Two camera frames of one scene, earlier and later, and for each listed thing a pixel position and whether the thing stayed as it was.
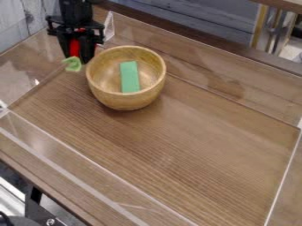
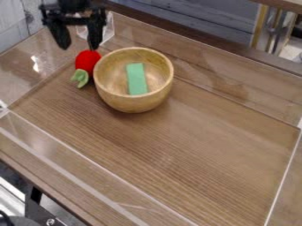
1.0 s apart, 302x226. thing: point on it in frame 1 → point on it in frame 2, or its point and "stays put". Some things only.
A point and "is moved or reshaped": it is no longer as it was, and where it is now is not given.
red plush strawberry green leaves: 75,60 → 86,61
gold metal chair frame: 274,29 stays put
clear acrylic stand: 108,28 stays put
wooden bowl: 103,74 is moved or reshaped
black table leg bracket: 35,208 stays put
